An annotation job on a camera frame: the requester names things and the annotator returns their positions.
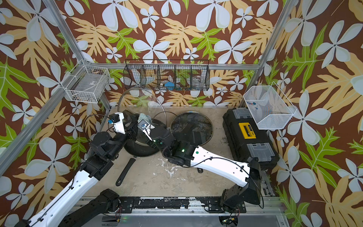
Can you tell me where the green microfibre cloth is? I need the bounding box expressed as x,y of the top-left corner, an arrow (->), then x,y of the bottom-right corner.
138,113 -> 152,124

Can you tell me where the glass pot lid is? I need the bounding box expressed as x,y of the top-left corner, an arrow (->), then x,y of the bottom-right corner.
170,111 -> 213,146
117,88 -> 167,126

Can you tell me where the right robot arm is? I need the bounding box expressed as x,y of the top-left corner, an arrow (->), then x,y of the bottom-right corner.
138,113 -> 265,212

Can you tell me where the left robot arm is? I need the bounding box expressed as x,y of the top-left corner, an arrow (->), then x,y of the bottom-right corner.
16,112 -> 140,227

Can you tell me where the left black frying pan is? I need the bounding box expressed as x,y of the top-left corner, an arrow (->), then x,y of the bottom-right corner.
115,120 -> 165,186

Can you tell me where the blue object in basket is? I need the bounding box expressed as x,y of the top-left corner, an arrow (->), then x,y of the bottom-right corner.
164,81 -> 175,90

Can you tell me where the black tool case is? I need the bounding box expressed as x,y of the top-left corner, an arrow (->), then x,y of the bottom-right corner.
223,108 -> 279,170

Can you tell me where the white mesh basket right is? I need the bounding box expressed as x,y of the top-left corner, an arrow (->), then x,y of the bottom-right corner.
244,85 -> 297,130

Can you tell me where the white wire basket left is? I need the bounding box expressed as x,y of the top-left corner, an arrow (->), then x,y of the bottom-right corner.
62,60 -> 110,104

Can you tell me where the black wire basket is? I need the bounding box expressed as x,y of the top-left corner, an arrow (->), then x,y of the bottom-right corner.
123,59 -> 210,91

